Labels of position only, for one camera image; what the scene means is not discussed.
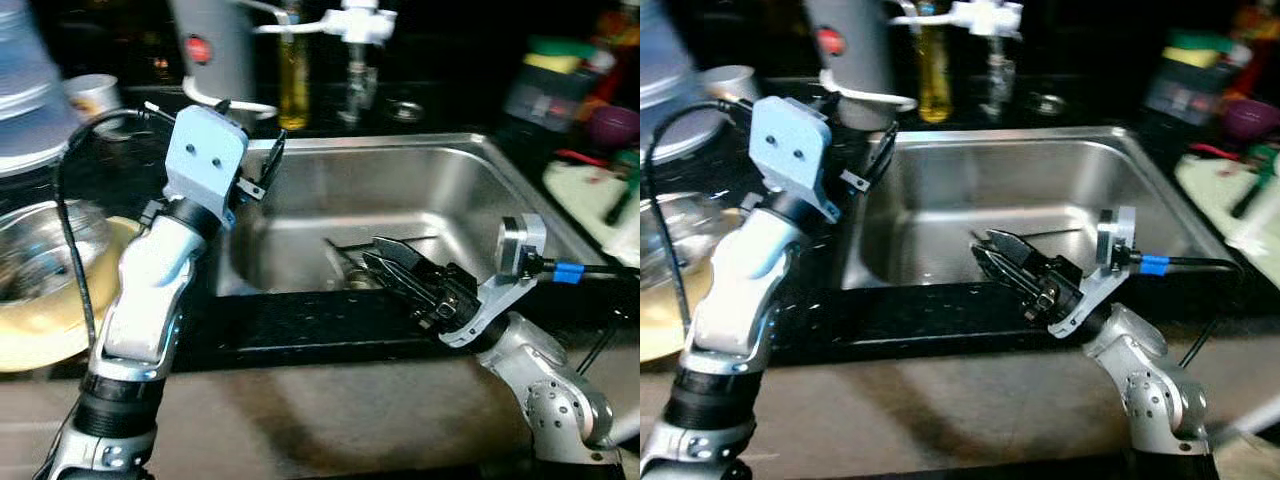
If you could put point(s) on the yellow green sponge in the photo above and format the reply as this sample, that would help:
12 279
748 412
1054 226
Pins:
560 60
1200 52

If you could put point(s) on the stainless steel sink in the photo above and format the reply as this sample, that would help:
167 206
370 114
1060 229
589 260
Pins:
1000 180
400 190

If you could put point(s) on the red yellow printed packet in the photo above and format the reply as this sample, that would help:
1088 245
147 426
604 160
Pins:
1255 25
618 30

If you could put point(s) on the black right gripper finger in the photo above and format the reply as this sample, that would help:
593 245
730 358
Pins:
1010 272
1022 250
395 278
405 258

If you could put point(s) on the yellow oil bottle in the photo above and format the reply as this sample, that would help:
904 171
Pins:
294 90
934 85

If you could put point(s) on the clear sponge holder box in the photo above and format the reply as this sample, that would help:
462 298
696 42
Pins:
545 100
1190 90

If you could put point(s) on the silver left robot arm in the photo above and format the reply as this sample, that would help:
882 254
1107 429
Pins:
745 280
150 290

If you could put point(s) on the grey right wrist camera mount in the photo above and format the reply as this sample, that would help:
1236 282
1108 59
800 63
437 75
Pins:
522 245
1115 235

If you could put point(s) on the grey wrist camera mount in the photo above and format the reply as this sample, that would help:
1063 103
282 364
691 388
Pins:
522 245
205 150
790 140
1115 235

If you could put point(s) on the pale green cloth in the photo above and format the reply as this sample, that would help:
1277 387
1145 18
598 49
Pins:
580 195
1210 190

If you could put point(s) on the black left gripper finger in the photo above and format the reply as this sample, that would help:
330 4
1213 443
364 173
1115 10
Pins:
274 155
884 148

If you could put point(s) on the purple cup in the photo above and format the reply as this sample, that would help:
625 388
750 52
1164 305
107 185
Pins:
612 125
1250 118

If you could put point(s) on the white printed cup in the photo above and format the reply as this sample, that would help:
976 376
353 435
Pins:
95 95
730 82

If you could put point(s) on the white plastic container stack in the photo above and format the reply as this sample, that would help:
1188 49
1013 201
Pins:
665 80
25 100

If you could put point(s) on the round metal counter cap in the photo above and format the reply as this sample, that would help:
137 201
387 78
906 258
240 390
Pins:
407 110
1047 104

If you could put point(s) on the white faucet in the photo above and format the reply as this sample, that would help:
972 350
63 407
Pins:
985 15
358 22

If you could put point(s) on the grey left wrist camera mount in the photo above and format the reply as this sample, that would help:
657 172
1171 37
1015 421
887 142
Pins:
790 140
205 150

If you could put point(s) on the grey canister with red button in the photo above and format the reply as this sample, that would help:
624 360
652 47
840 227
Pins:
850 40
215 40

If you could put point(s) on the yellow round plate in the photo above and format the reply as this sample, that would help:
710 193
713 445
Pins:
660 330
40 335

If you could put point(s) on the metal sink drain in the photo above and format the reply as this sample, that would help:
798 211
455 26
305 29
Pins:
350 280

